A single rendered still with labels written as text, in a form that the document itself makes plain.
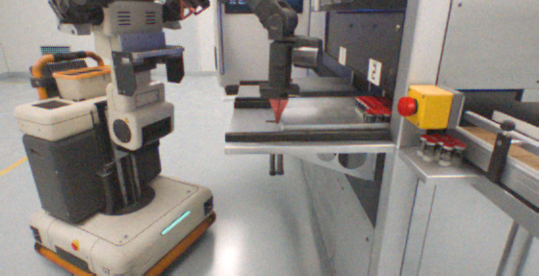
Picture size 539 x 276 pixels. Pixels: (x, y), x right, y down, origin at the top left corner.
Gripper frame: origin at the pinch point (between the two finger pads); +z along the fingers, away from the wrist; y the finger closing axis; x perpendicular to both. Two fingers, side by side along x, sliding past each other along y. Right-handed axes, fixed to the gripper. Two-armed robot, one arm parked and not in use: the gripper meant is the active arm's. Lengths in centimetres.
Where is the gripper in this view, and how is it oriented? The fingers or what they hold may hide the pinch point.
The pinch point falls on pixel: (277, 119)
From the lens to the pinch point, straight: 81.3
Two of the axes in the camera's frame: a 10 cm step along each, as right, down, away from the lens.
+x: -0.2, -3.5, 9.4
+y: 10.0, 0.3, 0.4
